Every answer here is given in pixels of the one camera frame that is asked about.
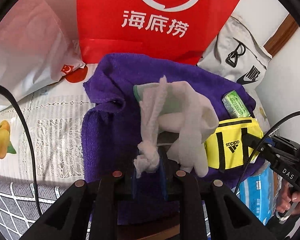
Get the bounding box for red paper bag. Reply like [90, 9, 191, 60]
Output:
[76, 0, 252, 67]

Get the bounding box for grey canvas pouch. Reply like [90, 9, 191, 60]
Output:
[197, 15, 273, 90]

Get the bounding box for yellow zip pouch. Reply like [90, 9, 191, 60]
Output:
[204, 117, 264, 172]

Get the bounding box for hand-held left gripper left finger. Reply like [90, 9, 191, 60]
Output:
[20, 150, 142, 240]

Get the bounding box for brown wooden door frame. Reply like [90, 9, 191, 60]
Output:
[264, 14, 300, 58]

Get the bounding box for white plastic shopping bag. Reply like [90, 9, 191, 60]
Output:
[0, 0, 88, 100]

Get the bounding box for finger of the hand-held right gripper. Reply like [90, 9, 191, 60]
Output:
[274, 136, 300, 154]
[242, 132, 275, 159]

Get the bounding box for green packet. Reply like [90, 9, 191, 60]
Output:
[221, 90, 252, 118]

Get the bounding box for person's right hand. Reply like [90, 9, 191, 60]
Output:
[277, 180, 300, 214]

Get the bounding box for blue tissue pack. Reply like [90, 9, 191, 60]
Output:
[237, 166, 280, 227]

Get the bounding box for purple towel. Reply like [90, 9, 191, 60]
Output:
[81, 52, 264, 227]

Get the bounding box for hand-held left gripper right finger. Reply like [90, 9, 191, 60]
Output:
[159, 147, 278, 240]

